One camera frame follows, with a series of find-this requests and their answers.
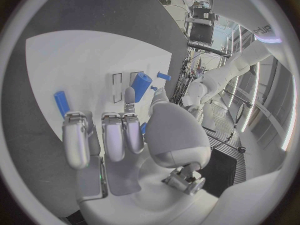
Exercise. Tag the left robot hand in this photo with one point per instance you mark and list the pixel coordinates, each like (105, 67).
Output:
(196, 114)

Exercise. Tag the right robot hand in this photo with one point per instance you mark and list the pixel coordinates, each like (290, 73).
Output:
(175, 131)

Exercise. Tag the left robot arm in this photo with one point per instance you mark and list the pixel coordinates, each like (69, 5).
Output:
(225, 73)

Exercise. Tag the white task board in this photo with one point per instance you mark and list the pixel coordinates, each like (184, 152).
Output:
(77, 60)

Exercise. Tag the blue block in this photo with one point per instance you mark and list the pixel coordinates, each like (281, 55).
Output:
(143, 128)

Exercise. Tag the small blue peg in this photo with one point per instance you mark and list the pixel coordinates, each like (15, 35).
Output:
(154, 88)

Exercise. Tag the blue thick cylinder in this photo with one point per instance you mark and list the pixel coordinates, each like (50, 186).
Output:
(140, 86)

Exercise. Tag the dark equipment rack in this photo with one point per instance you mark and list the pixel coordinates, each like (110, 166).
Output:
(201, 26)

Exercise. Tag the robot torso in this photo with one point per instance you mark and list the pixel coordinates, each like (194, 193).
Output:
(246, 9)

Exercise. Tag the blue long cylinder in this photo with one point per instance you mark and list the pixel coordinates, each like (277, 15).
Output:
(61, 103)

